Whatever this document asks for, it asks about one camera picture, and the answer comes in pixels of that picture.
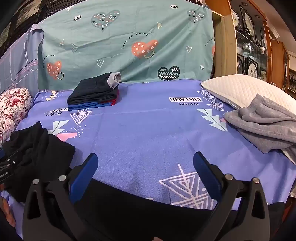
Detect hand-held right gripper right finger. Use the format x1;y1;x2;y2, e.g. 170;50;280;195
193;151;270;241

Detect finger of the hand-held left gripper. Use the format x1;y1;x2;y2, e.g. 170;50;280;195
0;149;20;171

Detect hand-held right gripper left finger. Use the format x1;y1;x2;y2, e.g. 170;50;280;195
23;152;100;241

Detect black pants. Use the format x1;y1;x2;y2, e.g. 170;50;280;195
2;121;286;241

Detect person's left hand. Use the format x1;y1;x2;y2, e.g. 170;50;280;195
0;196;17;228

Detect floral pillow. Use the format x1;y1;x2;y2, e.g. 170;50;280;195
0;87;33;147

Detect folded blue garment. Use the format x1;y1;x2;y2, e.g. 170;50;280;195
68;101;110;111

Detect purple printed bed sheet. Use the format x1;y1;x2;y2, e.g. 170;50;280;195
5;79;296;223

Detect grey sweatpants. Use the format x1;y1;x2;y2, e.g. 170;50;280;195
224;94;296;154

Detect folded red garment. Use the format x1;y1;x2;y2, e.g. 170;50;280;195
102;89;120;106

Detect stack of folded clothes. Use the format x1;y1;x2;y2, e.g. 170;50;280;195
67;72;122;105

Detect white quilted pillow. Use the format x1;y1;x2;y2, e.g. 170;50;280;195
200;74;296;160

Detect grey plaid sheet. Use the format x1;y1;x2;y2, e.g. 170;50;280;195
0;23;45;95

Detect wooden display cabinet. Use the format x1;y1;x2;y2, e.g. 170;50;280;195
205;0;296;93

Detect teal heart-printed sheet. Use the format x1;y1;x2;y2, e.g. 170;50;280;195
37;0;216;91

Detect group of decorative plates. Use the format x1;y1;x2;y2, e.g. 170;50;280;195
231;6;296;92

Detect dark carved wall panel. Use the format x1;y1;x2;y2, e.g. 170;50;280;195
0;0;78;58

